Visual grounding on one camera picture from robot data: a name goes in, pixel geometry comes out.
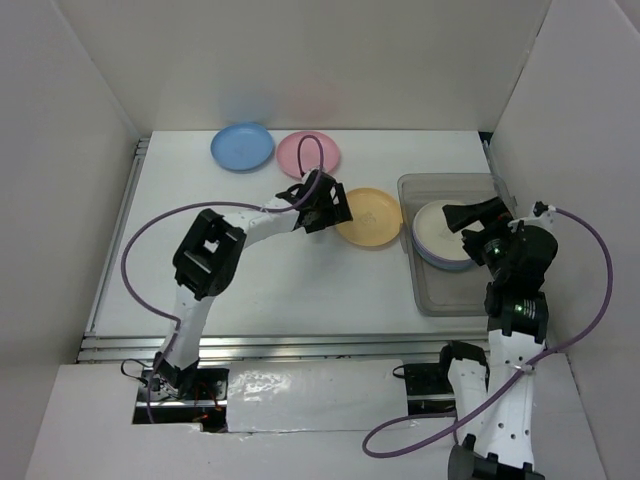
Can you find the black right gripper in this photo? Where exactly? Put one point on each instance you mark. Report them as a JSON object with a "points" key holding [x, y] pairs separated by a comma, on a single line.
{"points": [[490, 211]]}

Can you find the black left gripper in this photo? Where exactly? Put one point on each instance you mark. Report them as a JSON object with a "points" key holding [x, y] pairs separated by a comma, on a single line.
{"points": [[340, 212]]}

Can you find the orange plastic plate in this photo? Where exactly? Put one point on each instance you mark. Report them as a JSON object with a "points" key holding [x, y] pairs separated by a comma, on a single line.
{"points": [[376, 218]]}

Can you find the cream plastic plate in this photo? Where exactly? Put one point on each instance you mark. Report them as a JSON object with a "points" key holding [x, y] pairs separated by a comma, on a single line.
{"points": [[432, 234]]}

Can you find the lilac plastic plate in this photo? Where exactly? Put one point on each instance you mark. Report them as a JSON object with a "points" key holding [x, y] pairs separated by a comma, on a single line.
{"points": [[440, 263]]}

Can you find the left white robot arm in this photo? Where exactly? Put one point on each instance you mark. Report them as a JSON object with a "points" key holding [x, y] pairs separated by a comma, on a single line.
{"points": [[207, 259]]}

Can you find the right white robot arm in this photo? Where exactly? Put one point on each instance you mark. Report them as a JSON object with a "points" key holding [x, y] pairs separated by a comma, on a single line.
{"points": [[494, 391]]}

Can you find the clear plastic bin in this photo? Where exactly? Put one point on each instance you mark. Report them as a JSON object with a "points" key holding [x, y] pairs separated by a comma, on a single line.
{"points": [[441, 293]]}

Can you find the pink plastic plate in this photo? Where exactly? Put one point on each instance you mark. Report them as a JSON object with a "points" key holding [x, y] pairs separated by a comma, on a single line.
{"points": [[293, 156]]}

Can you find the blue plastic plate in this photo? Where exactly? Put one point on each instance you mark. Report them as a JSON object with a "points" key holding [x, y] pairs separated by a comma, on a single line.
{"points": [[242, 147]]}

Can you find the white foam cover panel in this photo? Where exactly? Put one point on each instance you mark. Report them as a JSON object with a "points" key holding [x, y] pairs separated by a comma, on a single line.
{"points": [[315, 396]]}

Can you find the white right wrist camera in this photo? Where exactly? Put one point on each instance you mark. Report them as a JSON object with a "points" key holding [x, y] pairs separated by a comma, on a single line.
{"points": [[541, 216]]}

